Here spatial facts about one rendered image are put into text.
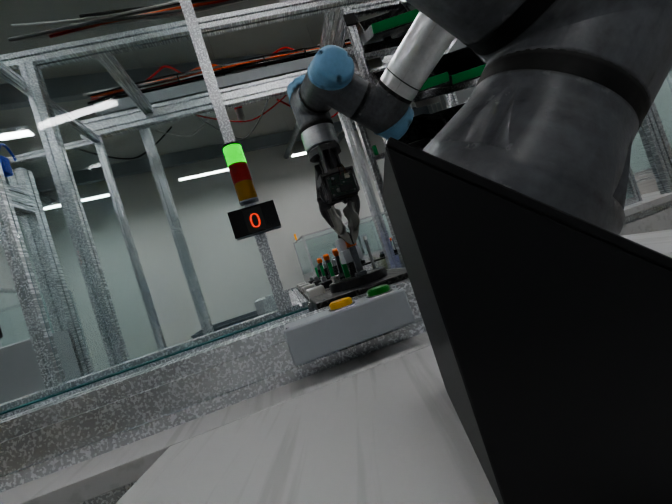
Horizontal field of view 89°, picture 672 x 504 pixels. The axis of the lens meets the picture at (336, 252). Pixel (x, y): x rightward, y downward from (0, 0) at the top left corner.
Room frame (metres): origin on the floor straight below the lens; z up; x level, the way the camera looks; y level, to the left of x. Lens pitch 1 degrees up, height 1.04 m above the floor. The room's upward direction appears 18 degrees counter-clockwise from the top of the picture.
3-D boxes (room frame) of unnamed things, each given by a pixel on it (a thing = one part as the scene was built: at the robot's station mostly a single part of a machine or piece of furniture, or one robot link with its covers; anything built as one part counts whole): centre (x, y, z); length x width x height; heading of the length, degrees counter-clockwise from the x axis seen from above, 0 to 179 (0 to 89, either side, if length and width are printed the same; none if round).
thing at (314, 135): (0.74, -0.05, 1.29); 0.08 x 0.08 x 0.05
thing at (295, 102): (0.73, -0.04, 1.37); 0.09 x 0.08 x 0.11; 23
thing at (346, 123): (1.96, -0.29, 1.56); 0.04 x 0.04 x 1.39; 9
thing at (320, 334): (0.59, 0.02, 0.93); 0.21 x 0.07 x 0.06; 99
